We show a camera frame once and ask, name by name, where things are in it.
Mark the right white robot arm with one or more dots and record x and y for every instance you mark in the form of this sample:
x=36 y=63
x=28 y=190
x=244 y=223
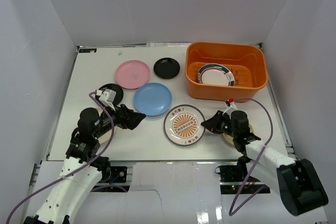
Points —
x=294 y=180

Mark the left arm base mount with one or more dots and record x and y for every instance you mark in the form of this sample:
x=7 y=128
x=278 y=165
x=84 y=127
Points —
x=115 y=176

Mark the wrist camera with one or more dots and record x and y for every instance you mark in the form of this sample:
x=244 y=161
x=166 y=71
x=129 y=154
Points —
x=106 y=97
x=230 y=106

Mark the black plate left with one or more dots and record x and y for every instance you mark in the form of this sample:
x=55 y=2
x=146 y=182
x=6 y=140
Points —
x=116 y=88

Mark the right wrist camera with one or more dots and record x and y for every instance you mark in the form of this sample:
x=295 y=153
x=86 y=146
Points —
x=230 y=106

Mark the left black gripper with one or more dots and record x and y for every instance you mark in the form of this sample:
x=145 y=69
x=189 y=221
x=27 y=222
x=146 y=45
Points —
x=124 y=116

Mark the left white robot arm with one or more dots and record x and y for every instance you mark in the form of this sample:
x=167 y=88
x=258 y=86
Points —
x=84 y=165

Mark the sunburst pattern plate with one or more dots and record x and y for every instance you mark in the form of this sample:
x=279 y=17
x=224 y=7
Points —
x=182 y=125

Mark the black label sticker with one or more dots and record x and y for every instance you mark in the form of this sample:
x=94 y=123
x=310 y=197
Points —
x=87 y=50

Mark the cream floral plate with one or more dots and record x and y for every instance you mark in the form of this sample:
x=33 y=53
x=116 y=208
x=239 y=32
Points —
x=229 y=139

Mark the orange plastic bin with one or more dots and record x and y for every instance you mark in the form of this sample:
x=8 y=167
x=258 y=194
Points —
x=245 y=61

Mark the pink plate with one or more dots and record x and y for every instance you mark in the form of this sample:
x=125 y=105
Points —
x=132 y=74

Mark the blue plate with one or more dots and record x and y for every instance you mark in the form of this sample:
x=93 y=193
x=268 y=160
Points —
x=152 y=99

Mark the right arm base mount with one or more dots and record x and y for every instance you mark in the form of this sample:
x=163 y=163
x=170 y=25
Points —
x=231 y=176

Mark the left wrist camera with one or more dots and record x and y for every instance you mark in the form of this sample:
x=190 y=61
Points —
x=106 y=97

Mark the white plate green rim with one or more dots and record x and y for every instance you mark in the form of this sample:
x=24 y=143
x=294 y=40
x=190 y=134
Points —
x=216 y=74

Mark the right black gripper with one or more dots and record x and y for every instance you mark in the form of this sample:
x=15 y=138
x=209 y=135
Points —
x=212 y=124

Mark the small black plate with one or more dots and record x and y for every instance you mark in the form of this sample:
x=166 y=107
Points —
x=166 y=68

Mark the plain cream plate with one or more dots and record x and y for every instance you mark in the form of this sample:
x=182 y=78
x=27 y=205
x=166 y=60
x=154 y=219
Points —
x=105 y=137

